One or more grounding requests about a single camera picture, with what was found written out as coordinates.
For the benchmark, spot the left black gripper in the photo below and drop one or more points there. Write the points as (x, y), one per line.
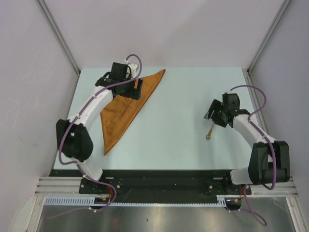
(136, 94)

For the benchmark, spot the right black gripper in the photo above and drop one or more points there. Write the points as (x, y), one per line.
(216, 105)

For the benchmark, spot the orange cloth napkin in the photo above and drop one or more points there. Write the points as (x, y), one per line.
(118, 115)

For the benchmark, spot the gold fork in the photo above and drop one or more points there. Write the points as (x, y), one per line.
(208, 136)

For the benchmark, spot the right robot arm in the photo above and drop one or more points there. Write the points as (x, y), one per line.
(269, 160)

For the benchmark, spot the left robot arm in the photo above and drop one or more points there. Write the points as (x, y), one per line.
(73, 134)

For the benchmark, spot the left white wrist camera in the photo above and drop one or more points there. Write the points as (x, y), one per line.
(132, 69)

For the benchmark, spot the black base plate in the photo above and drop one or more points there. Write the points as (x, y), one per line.
(164, 187)

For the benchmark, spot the aluminium frame rail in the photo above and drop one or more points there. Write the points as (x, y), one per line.
(58, 186)

